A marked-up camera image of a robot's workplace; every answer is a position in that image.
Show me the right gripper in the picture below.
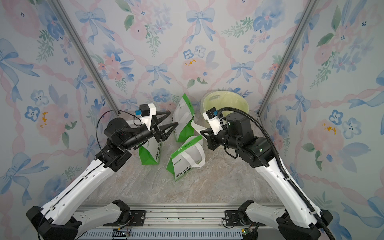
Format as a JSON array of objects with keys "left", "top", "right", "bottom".
[{"left": 201, "top": 122, "right": 242, "bottom": 151}]

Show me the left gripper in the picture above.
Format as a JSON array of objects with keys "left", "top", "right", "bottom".
[{"left": 125, "top": 112, "right": 179, "bottom": 152}]

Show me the green white bag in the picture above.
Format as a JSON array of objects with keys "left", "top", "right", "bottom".
[
  {"left": 123, "top": 121, "right": 162, "bottom": 166},
  {"left": 172, "top": 94, "right": 195, "bottom": 143},
  {"left": 166, "top": 135, "right": 206, "bottom": 181}
]

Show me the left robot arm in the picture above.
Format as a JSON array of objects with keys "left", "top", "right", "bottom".
[{"left": 26, "top": 111, "right": 178, "bottom": 240}]

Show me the cream trash bin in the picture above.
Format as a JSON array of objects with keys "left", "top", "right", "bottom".
[{"left": 200, "top": 90, "right": 250, "bottom": 119}]

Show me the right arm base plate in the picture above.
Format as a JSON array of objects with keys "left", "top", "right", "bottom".
[{"left": 222, "top": 210, "right": 266, "bottom": 229}]

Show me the aluminium front rail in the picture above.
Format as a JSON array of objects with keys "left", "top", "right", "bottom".
[{"left": 71, "top": 203, "right": 316, "bottom": 240}]

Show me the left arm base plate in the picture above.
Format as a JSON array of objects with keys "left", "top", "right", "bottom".
[{"left": 119, "top": 210, "right": 147, "bottom": 227}]

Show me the left aluminium corner post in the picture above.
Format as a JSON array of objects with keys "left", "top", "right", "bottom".
[{"left": 48, "top": 0, "right": 119, "bottom": 111}]

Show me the aluminium corner post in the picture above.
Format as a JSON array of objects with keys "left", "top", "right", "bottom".
[
  {"left": 48, "top": 0, "right": 119, "bottom": 111},
  {"left": 258, "top": 0, "right": 318, "bottom": 117}
]

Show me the right aluminium corner post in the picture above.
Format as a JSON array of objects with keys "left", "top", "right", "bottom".
[{"left": 258, "top": 0, "right": 318, "bottom": 117}]

